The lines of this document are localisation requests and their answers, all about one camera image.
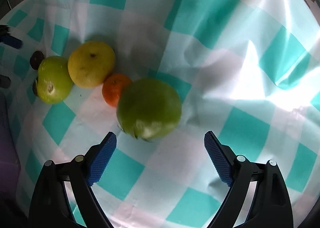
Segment green apple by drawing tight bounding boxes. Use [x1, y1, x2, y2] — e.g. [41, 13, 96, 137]
[36, 56, 73, 104]
[117, 78, 182, 140]

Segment dark round fruit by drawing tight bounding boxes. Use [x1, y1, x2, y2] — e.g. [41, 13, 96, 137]
[29, 50, 45, 70]

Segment yellow pear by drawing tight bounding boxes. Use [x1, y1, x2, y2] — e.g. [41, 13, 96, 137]
[68, 41, 116, 88]

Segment small orange tangerine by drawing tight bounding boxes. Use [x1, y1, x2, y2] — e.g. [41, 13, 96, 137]
[102, 73, 132, 107]

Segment teal checkered tablecloth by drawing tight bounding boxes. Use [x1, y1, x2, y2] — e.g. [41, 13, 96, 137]
[1, 0, 319, 227]

